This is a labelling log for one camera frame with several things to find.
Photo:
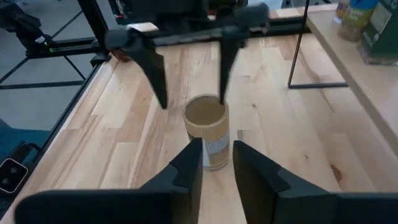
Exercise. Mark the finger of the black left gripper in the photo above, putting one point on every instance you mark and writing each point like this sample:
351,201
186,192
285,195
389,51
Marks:
228,46
152,67

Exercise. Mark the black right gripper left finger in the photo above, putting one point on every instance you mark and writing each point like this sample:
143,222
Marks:
149,205

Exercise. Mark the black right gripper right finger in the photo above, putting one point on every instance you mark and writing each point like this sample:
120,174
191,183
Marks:
280,205

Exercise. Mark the furikake jar tan lid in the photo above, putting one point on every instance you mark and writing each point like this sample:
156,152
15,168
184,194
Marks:
206,130

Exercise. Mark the saffron glass jar cork lid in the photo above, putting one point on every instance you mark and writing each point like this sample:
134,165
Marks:
341,11

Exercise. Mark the oregano leaves bottle black lid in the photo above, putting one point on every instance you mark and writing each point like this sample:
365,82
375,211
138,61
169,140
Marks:
356,21

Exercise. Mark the green oregano jar green lid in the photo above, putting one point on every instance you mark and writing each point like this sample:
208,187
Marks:
381,37

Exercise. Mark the black Trossen-labelled robot arm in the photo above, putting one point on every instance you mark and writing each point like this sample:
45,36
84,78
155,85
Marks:
21,25

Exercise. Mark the black white-rimmed floor device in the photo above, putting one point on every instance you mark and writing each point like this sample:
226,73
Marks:
12,175

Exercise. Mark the wooden shelf riser black frame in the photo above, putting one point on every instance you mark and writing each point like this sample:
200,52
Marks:
357,77

